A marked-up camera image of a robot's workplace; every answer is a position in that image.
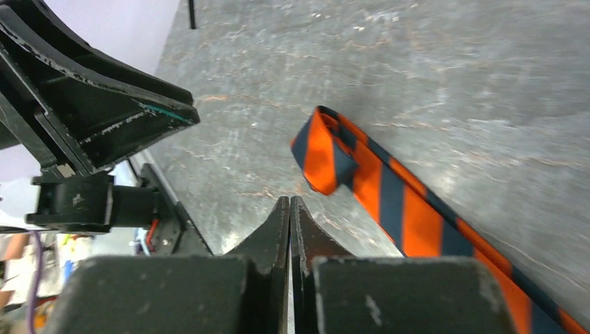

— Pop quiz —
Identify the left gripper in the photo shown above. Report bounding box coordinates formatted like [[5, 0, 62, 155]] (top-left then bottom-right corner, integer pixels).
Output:
[[1, 4, 200, 233]]

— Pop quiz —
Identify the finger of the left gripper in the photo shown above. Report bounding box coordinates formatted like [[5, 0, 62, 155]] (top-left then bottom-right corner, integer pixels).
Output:
[[1, 1, 193, 104]]

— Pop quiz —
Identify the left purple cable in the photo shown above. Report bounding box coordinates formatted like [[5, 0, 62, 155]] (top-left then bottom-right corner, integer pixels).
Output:
[[25, 230, 45, 334]]

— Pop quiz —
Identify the orange navy striped tie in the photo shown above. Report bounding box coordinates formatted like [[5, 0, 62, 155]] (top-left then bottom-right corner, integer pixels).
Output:
[[291, 106, 584, 333]]

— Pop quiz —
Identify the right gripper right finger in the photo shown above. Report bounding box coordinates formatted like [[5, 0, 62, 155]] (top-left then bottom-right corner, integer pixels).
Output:
[[290, 196, 516, 333]]

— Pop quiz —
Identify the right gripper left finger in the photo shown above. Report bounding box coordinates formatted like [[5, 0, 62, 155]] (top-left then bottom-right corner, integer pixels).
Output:
[[43, 196, 289, 334]]

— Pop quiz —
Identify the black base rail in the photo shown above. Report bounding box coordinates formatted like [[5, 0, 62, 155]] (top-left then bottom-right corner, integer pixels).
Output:
[[129, 150, 212, 256]]

